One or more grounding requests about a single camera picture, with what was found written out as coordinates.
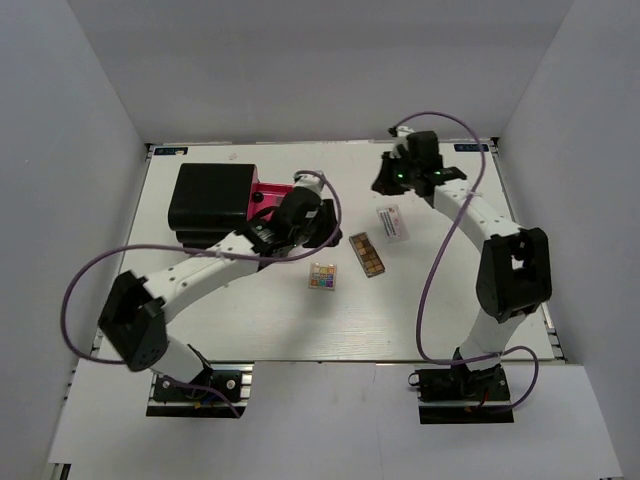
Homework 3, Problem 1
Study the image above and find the clear false eyelash box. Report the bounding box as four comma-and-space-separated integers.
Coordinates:
376, 204, 410, 244

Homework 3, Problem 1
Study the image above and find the long brown eyeshadow palette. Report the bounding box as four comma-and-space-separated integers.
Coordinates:
349, 232, 385, 278

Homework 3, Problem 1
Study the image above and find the pink black makeup drawer organizer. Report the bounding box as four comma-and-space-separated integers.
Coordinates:
168, 163, 293, 249

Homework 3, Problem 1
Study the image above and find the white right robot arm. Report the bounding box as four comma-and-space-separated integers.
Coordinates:
372, 126, 552, 399

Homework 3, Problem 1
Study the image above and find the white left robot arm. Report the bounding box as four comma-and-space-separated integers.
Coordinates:
98, 187, 342, 399

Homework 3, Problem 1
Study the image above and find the colourful glitter eyeshadow palette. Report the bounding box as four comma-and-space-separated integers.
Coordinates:
308, 263, 337, 291

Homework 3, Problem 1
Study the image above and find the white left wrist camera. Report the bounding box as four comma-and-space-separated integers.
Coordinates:
293, 170, 325, 197

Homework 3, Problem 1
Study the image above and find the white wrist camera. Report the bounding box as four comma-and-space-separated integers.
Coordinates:
388, 125, 415, 159
293, 170, 325, 197

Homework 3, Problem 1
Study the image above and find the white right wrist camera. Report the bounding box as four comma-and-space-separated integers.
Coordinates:
388, 125, 415, 159

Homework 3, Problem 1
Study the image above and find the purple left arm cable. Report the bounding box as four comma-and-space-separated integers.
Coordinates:
62, 170, 344, 419

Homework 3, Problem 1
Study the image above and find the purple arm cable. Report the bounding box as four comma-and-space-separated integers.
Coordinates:
62, 170, 344, 419
392, 110, 541, 412

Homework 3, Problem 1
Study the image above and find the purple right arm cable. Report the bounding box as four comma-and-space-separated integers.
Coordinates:
392, 110, 541, 412

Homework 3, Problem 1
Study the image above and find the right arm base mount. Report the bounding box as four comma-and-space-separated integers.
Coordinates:
408, 365, 514, 425

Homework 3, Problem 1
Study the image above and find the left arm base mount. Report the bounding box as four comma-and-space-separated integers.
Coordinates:
146, 363, 253, 419

